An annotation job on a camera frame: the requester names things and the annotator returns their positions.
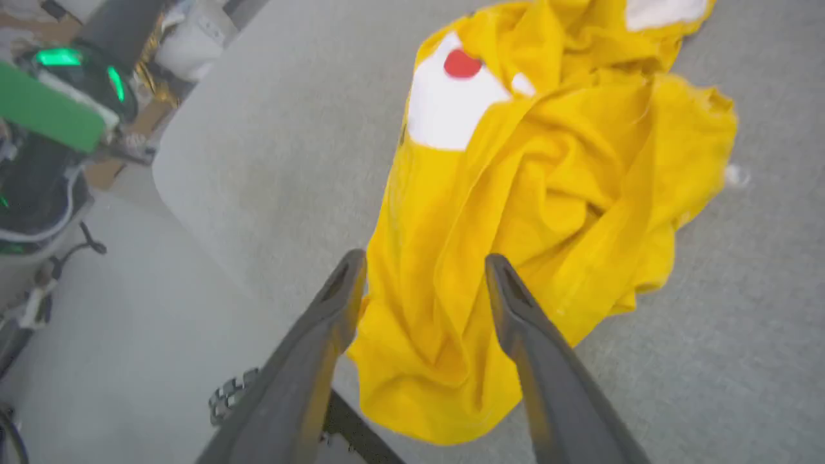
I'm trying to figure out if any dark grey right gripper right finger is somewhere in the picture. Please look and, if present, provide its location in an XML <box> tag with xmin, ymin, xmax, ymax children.
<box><xmin>485</xmin><ymin>253</ymin><xmax>652</xmax><ymax>464</ymax></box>

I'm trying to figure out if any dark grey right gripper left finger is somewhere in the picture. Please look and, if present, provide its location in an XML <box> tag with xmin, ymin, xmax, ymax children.
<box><xmin>197</xmin><ymin>249</ymin><xmax>367</xmax><ymax>464</ymax></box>

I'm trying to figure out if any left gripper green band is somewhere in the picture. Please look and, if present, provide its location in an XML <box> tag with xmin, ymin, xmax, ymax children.
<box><xmin>0</xmin><ymin>61</ymin><xmax>121</xmax><ymax>155</ymax></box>

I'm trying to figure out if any yellow garment with white print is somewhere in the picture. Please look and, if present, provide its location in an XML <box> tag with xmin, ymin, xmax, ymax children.
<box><xmin>347</xmin><ymin>0</ymin><xmax>739</xmax><ymax>447</ymax></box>

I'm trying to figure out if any gold foil object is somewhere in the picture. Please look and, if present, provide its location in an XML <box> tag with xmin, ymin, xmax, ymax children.
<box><xmin>135</xmin><ymin>29</ymin><xmax>182</xmax><ymax>109</ymax></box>

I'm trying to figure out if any white plastic bag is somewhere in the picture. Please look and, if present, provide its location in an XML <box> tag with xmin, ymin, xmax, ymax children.
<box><xmin>155</xmin><ymin>5</ymin><xmax>228</xmax><ymax>82</ymax></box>

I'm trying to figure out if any grey fabric sofa seat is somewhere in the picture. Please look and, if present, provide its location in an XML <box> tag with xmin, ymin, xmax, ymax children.
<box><xmin>151</xmin><ymin>0</ymin><xmax>825</xmax><ymax>464</ymax></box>

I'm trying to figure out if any thin black cable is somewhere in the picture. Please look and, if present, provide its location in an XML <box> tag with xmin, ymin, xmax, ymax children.
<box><xmin>48</xmin><ymin>221</ymin><xmax>108</xmax><ymax>281</ymax></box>

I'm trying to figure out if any white cable connector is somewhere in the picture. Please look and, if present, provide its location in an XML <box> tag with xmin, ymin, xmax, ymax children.
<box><xmin>18</xmin><ymin>280</ymin><xmax>55</xmax><ymax>331</ymax></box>

